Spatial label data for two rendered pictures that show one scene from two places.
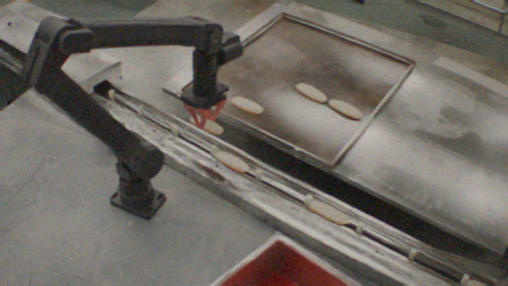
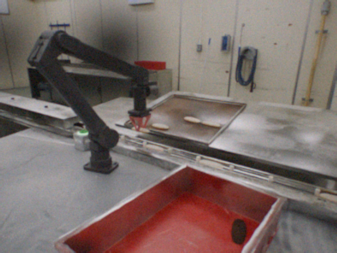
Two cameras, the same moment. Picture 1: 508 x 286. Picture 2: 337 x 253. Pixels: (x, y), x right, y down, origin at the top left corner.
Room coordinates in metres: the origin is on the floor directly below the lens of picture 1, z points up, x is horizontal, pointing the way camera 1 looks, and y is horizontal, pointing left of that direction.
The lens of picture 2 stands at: (-0.08, 0.06, 1.30)
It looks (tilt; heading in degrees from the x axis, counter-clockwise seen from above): 19 degrees down; 356
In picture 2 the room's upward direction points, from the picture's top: 1 degrees clockwise
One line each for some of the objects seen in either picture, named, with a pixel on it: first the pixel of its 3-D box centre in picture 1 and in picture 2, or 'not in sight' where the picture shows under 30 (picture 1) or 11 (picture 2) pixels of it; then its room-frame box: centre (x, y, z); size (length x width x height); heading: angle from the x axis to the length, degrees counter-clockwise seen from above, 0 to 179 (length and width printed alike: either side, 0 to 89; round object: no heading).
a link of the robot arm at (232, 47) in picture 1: (215, 42); (145, 83); (1.06, 0.09, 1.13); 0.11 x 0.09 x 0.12; 138
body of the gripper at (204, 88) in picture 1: (204, 83); (139, 105); (1.03, 0.12, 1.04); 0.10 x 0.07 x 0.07; 143
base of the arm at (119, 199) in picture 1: (135, 189); (100, 158); (0.86, 0.27, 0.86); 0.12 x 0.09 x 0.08; 66
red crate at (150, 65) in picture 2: not in sight; (150, 65); (4.85, 0.10, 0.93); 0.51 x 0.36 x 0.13; 57
